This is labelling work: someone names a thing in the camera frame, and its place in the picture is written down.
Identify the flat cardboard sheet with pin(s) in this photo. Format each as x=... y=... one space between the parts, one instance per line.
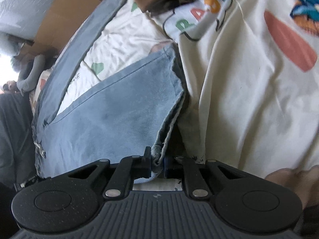
x=62 y=12

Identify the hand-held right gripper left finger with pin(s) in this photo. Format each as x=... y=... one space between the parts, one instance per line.
x=147 y=164

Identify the blue denim pants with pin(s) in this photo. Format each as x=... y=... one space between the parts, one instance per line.
x=112 y=117

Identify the dark grey cushion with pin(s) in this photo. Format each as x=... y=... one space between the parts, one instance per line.
x=15 y=134

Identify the bear printed blanket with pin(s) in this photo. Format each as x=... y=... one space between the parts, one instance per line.
x=249 y=92

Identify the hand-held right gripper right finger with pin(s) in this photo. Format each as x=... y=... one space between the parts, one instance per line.
x=169 y=169

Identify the teal cartoon printed cloth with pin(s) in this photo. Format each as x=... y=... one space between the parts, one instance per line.
x=306 y=12

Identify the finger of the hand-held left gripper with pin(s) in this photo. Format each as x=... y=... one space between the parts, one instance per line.
x=26 y=181

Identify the teddy bear toy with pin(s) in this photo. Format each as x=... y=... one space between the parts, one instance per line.
x=10 y=87

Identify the grey neck pillow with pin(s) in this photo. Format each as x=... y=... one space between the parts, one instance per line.
x=33 y=77

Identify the grey plastic-wrapped panel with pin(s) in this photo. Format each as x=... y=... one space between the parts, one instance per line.
x=25 y=10

